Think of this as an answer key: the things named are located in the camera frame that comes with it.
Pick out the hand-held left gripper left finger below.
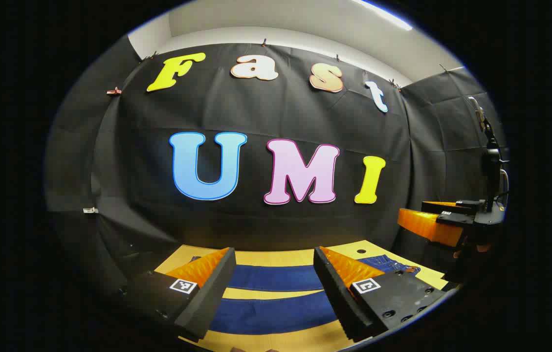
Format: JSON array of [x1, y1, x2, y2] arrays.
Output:
[[119, 247, 237, 343]]

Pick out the blue jeans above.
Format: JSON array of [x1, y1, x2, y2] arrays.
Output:
[[190, 253, 421, 336]]

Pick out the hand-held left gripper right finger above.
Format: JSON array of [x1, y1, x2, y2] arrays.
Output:
[[313, 246, 458, 343]]

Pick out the black backdrop cloth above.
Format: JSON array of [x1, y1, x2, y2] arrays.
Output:
[[45, 34, 508, 294]]

